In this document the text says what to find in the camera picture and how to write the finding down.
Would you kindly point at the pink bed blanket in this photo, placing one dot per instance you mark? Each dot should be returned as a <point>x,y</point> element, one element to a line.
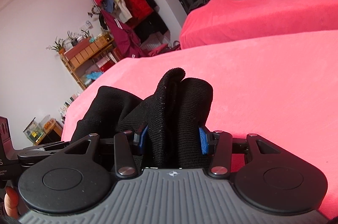
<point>283,88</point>

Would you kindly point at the wooden shelf with plants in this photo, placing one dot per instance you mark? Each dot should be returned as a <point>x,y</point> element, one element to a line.
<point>86,57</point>

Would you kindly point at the person's left hand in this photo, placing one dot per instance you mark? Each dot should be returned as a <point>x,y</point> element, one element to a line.
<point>11,201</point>

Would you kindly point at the small glass fish tank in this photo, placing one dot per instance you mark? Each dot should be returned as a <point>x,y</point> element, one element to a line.
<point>34,132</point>

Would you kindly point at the far pink bed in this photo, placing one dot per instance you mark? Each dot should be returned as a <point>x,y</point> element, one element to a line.
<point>231,20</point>

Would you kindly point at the clothes rack with garments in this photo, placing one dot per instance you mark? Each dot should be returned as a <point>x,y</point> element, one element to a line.
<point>131,23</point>

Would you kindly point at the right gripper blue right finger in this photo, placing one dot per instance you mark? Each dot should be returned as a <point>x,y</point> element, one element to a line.
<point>218,146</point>

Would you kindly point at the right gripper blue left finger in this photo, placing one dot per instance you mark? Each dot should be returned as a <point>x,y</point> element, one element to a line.
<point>128,144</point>

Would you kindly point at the black knit pants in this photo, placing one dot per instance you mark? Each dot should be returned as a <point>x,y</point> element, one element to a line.
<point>174,113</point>

